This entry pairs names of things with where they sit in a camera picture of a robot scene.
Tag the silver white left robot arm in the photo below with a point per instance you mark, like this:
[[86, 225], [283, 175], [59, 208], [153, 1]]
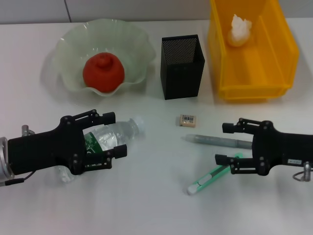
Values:
[[3, 159]]

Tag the red-orange fruit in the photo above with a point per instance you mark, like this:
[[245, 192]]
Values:
[[102, 73]]

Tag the beige eraser with barcode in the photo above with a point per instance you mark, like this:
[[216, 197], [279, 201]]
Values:
[[187, 120]]

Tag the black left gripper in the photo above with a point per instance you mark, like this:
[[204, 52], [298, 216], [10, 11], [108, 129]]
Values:
[[49, 151]]

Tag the grey marker pen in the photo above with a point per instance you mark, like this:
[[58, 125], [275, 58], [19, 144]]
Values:
[[215, 140]]

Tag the clear water bottle green label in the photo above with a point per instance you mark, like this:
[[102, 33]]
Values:
[[115, 134]]

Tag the wavy green glass fruit plate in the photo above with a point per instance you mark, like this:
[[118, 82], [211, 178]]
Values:
[[132, 49]]

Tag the green utility knife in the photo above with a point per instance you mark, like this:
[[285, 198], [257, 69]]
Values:
[[205, 178]]

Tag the yellow plastic bin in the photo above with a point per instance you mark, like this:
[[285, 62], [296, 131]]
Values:
[[254, 71]]

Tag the black mesh pen holder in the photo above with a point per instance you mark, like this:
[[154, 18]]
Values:
[[182, 80]]

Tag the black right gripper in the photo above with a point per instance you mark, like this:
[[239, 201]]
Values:
[[283, 149]]

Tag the white paper ball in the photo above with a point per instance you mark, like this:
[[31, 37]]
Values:
[[239, 29]]

